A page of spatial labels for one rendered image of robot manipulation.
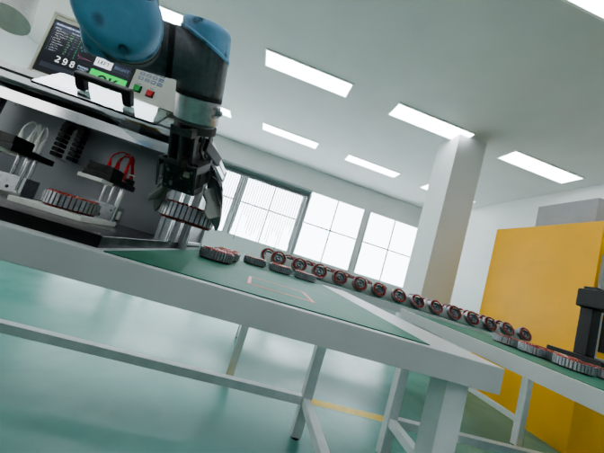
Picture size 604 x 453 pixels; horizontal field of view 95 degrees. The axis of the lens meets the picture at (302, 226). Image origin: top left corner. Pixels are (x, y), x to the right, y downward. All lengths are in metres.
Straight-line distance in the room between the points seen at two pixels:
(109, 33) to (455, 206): 4.36
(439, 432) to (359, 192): 7.29
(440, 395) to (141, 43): 0.73
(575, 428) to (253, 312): 3.19
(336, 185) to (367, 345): 7.18
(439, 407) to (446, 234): 3.76
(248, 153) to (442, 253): 5.25
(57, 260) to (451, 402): 0.75
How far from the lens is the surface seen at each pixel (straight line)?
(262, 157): 7.53
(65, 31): 1.23
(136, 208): 1.08
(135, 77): 1.08
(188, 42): 0.51
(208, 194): 0.58
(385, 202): 8.05
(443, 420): 0.72
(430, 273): 4.22
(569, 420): 3.44
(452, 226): 4.43
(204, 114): 0.52
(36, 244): 0.59
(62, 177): 1.20
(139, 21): 0.36
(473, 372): 0.67
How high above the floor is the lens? 0.83
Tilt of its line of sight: 7 degrees up
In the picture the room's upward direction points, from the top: 17 degrees clockwise
